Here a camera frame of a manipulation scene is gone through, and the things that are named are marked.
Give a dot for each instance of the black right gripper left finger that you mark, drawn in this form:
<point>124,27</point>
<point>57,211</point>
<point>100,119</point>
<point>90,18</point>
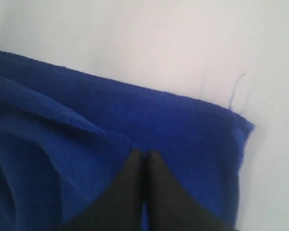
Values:
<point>119,207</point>

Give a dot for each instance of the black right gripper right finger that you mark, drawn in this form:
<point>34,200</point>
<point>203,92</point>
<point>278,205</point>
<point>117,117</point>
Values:
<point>171,207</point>

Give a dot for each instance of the blue towel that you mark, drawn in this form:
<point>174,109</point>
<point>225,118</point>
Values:
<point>65,135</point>

